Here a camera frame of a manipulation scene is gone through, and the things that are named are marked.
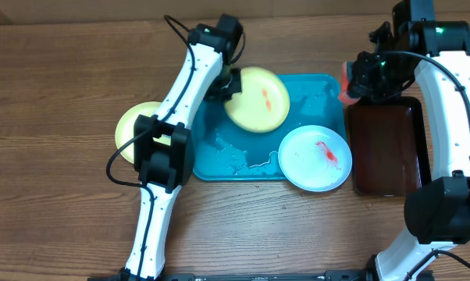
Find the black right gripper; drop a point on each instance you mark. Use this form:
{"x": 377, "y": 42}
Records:
{"x": 361, "y": 86}

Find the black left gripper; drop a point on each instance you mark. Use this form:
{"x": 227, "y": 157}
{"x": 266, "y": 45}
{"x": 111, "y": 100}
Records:
{"x": 212, "y": 94}

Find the yellow plate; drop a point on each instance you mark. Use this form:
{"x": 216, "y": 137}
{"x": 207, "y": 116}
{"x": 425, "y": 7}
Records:
{"x": 125, "y": 127}
{"x": 263, "y": 103}

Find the light blue plate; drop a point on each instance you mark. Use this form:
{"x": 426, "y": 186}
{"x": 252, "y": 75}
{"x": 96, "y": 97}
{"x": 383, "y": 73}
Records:
{"x": 315, "y": 158}

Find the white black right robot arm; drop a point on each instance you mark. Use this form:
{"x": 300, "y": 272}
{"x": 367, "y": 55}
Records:
{"x": 415, "y": 48}

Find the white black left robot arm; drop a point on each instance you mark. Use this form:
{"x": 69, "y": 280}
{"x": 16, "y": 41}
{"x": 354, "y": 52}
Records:
{"x": 163, "y": 144}

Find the teal plastic tray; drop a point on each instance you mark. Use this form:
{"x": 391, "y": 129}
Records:
{"x": 225, "y": 152}

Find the black tray with water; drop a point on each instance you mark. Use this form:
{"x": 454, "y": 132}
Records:
{"x": 388, "y": 146}

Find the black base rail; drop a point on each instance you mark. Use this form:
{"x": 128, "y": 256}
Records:
{"x": 330, "y": 275}

